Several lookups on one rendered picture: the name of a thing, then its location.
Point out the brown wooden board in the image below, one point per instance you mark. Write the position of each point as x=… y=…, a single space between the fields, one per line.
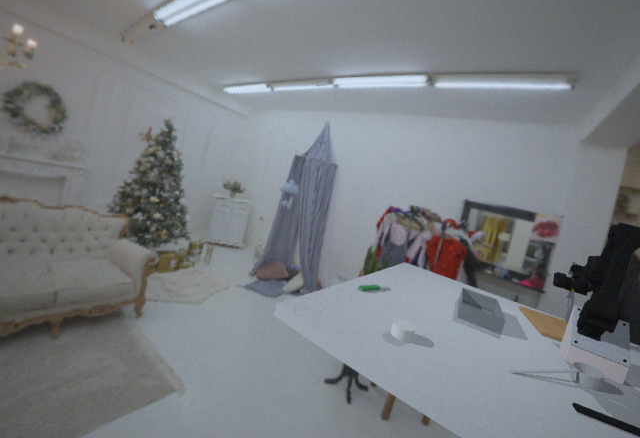
x=548 y=326

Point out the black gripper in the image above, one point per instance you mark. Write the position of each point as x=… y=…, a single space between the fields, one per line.
x=560 y=280

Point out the grey cylinder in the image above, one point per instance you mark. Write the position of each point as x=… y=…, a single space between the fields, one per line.
x=402 y=330

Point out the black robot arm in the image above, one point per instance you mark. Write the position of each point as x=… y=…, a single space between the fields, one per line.
x=602 y=311

